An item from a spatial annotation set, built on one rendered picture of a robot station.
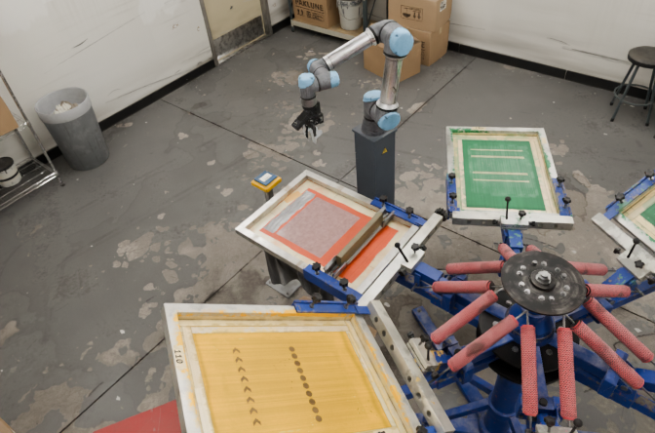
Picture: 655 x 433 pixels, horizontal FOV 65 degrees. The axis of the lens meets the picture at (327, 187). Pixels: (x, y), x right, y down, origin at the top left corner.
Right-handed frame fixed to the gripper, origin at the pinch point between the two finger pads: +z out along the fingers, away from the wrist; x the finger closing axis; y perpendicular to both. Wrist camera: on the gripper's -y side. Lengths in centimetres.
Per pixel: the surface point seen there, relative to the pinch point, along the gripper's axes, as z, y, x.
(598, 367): 34, 13, -155
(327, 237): 41, -15, -27
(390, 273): 32, -14, -71
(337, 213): 40.6, 0.3, -17.1
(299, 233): 40.5, -23.9, -14.7
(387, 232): 41, 9, -46
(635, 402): 44, 16, -170
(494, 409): 101, 3, -126
